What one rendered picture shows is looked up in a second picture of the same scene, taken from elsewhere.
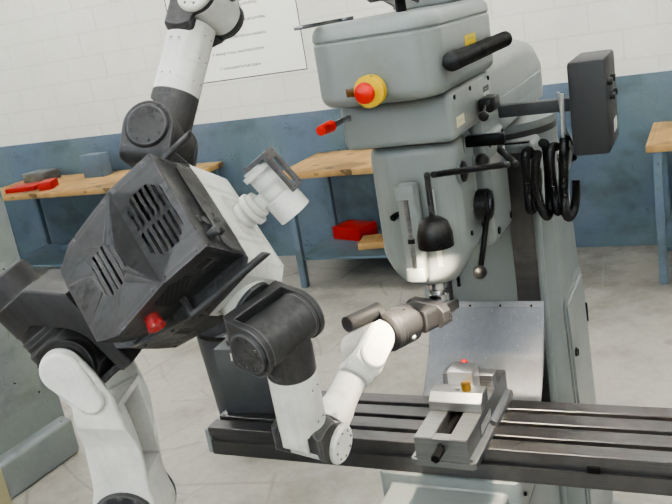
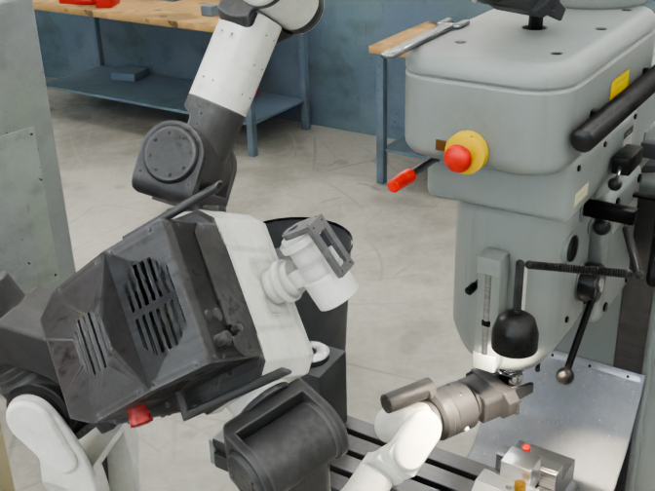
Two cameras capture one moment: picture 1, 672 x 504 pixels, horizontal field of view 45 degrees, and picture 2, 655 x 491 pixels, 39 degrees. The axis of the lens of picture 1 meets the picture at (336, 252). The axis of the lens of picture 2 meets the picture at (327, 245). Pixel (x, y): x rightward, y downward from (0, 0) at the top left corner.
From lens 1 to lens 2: 0.43 m
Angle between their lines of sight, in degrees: 12
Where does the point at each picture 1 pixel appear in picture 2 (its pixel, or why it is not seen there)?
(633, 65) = not seen: outside the picture
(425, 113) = (536, 181)
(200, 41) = (258, 43)
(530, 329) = (620, 404)
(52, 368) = (20, 417)
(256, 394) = not seen: hidden behind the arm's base
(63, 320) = (40, 366)
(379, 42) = (490, 94)
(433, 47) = (562, 116)
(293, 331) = (305, 462)
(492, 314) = (577, 373)
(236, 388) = not seen: hidden behind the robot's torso
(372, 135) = (462, 187)
